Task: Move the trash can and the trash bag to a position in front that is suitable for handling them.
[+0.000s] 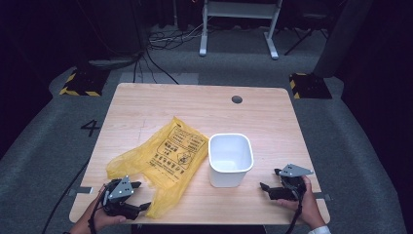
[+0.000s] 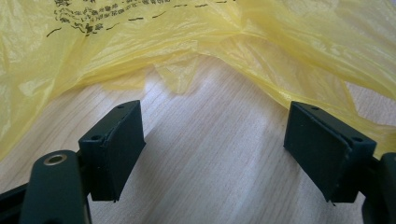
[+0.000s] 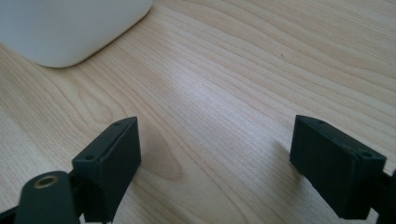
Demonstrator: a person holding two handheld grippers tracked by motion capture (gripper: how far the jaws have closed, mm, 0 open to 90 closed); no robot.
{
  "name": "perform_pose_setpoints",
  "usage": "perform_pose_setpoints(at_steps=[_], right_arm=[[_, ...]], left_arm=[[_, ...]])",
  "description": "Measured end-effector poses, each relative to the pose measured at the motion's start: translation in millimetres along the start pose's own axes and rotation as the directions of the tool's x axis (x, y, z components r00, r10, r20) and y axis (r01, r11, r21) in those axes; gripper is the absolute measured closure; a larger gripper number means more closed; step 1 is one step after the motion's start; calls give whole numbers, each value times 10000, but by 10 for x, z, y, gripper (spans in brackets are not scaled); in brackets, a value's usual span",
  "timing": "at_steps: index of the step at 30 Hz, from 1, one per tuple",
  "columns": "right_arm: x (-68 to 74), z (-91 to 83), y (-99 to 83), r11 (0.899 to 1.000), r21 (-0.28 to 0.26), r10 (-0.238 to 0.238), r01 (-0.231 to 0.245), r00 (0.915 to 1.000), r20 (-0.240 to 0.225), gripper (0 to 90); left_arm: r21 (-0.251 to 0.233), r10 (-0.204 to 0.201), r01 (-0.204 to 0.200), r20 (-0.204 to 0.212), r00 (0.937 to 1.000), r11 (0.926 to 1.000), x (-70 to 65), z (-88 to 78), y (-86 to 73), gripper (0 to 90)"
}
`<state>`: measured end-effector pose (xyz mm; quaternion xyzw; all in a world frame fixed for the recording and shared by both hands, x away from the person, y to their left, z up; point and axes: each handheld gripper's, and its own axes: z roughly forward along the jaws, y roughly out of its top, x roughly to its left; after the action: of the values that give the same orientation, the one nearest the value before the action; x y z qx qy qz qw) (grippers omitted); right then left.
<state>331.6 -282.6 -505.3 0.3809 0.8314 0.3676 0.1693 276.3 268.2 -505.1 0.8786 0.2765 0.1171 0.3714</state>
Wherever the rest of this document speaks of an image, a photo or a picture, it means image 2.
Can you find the yellow plastic bag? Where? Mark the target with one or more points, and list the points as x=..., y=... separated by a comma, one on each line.
x=218, y=31

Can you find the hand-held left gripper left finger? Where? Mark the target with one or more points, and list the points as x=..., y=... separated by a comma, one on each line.
x=118, y=149

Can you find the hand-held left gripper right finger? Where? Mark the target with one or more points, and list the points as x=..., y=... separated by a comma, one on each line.
x=323, y=149

